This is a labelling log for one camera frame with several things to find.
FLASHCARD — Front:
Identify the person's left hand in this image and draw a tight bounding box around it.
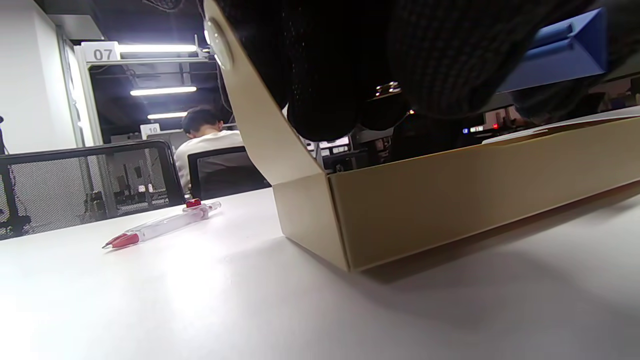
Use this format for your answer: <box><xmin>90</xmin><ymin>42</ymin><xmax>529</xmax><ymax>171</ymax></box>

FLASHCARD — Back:
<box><xmin>215</xmin><ymin>0</ymin><xmax>640</xmax><ymax>143</ymax></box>

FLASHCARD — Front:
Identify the kraft and frosted pencil case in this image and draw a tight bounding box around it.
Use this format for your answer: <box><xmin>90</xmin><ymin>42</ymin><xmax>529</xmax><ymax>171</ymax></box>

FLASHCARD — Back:
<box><xmin>202</xmin><ymin>0</ymin><xmax>640</xmax><ymax>273</ymax></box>

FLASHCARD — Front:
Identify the teal binder clip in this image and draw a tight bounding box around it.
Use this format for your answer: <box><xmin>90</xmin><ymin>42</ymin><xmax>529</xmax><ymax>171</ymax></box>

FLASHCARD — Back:
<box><xmin>497</xmin><ymin>7</ymin><xmax>610</xmax><ymax>94</ymax></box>

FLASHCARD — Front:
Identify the clear pen with red tip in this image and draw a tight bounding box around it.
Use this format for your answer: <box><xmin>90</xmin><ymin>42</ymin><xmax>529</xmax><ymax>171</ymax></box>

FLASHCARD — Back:
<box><xmin>102</xmin><ymin>198</ymin><xmax>222</xmax><ymax>250</ymax></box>

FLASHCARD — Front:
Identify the black swivel office chair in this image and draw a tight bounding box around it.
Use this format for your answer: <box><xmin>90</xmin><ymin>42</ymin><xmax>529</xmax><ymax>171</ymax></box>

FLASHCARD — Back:
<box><xmin>187</xmin><ymin>146</ymin><xmax>272</xmax><ymax>201</ymax></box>

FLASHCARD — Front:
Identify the black mesh chair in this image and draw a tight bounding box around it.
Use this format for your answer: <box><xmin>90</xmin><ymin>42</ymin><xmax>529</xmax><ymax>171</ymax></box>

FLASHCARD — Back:
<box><xmin>0</xmin><ymin>139</ymin><xmax>186</xmax><ymax>241</ymax></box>

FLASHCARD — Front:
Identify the large white number sign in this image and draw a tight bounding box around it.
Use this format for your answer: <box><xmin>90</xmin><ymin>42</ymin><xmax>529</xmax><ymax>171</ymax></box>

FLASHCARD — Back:
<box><xmin>80</xmin><ymin>41</ymin><xmax>121</xmax><ymax>64</ymax></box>

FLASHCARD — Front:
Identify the aluminium frame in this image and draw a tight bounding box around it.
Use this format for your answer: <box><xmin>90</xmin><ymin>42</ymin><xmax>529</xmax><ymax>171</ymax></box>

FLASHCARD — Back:
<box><xmin>75</xmin><ymin>35</ymin><xmax>236</xmax><ymax>147</ymax></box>

